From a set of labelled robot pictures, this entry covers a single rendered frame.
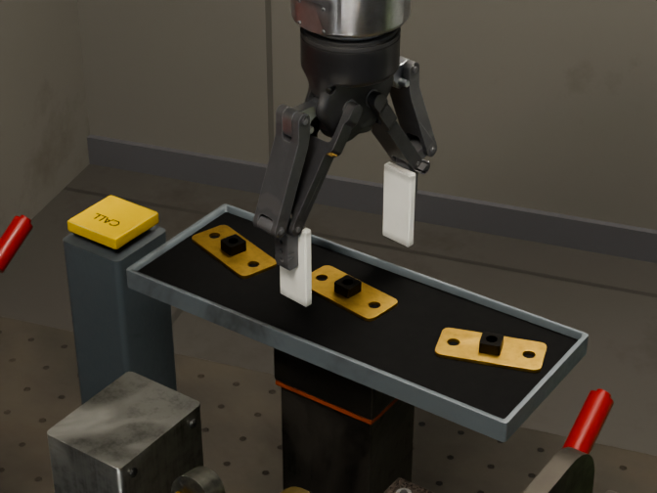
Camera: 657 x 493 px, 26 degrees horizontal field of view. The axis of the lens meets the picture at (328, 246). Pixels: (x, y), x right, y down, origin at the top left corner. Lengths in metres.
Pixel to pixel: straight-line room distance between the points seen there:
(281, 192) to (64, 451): 0.27
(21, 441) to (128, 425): 0.67
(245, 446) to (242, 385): 0.12
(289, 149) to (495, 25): 2.28
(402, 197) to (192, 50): 2.45
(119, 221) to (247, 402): 0.57
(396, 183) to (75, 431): 0.33
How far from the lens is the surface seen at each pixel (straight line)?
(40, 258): 3.49
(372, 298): 1.18
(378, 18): 1.03
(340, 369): 1.11
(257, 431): 1.78
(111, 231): 1.29
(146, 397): 1.17
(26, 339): 1.97
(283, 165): 1.06
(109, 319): 1.33
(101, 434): 1.13
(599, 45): 3.28
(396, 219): 1.20
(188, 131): 3.72
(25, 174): 3.60
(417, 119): 1.16
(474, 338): 1.14
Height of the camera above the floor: 1.82
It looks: 32 degrees down
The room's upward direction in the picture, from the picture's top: straight up
